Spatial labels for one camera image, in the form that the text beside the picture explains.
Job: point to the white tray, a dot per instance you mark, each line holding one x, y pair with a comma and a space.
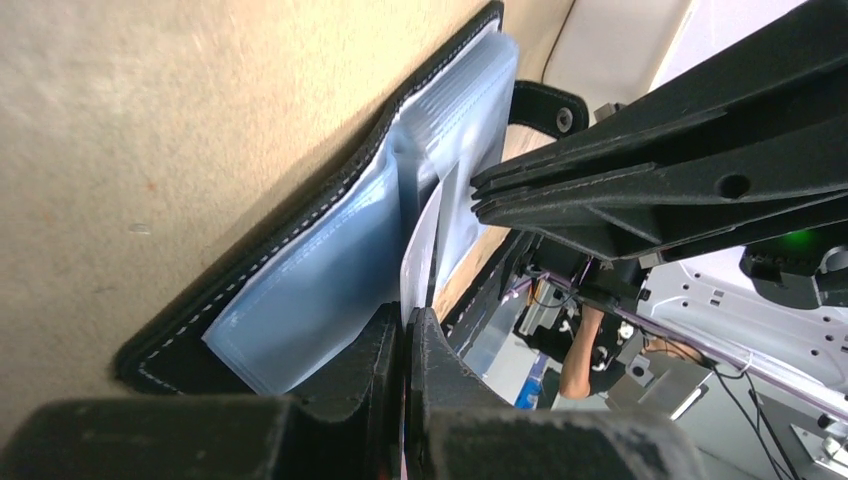
611, 51

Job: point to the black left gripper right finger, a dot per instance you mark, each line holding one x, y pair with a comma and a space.
457, 427

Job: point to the black leather card holder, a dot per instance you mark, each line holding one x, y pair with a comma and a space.
293, 300

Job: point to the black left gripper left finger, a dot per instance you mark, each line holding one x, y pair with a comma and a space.
341, 423

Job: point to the white magnetic stripe card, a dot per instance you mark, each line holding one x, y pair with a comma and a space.
418, 257

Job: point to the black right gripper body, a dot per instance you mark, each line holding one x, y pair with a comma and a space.
803, 269

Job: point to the person's forearm in background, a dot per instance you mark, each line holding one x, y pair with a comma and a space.
575, 383

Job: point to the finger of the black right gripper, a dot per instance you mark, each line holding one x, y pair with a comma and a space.
748, 145

